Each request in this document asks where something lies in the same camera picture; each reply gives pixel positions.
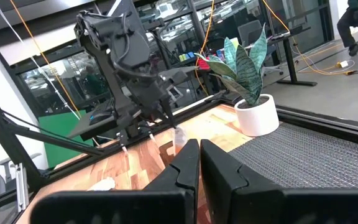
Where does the black computer mouse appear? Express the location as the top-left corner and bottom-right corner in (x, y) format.
(88, 110), (114, 126)

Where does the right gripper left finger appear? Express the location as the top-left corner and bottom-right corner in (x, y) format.
(29, 139), (200, 224)

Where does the black standing desk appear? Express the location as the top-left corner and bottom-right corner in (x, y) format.
(268, 26), (319, 88)

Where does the red plastic bin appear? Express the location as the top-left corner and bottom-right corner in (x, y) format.
(196, 57), (211, 70)

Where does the white orange Tazo tea bag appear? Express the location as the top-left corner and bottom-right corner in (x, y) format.
(172, 125), (189, 156)

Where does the person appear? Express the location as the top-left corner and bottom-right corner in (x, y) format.
(336, 0), (358, 57)

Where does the white plant pot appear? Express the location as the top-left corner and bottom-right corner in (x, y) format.
(234, 93), (280, 138)

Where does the green board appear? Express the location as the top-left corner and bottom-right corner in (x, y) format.
(38, 110), (95, 169)

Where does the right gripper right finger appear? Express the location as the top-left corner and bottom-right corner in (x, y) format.
(200, 139), (358, 224)

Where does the silver metal bracket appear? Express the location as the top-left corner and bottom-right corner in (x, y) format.
(14, 162), (30, 213)

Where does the brown vanilla cinnamon tea bag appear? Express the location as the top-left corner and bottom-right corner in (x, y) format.
(86, 176), (117, 192)

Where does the green snake plant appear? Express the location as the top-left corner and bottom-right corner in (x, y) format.
(195, 23), (269, 106)

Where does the dark grey desk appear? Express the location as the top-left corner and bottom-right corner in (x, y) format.
(68, 101), (118, 141)

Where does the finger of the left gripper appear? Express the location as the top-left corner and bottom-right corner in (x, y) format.
(166, 96), (177, 128)
(162, 96), (173, 128)

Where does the orange hanging cable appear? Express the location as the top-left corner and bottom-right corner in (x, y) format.
(9, 0), (82, 118)

